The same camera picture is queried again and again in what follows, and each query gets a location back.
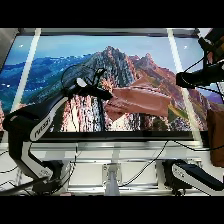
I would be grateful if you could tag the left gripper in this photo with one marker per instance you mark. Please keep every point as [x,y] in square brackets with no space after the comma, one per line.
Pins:
[100,94]

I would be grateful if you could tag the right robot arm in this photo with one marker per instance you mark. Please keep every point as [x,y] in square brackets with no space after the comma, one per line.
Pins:
[206,75]

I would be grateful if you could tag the pink garment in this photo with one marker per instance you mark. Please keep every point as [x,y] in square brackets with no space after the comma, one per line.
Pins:
[143,100]

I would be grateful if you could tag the brown garment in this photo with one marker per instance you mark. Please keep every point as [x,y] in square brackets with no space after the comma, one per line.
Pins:
[216,136]

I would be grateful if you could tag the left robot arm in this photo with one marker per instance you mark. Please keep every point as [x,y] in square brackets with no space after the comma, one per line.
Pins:
[36,121]

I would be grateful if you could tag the silver frame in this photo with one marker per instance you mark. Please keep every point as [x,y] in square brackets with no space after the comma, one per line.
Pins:
[100,146]

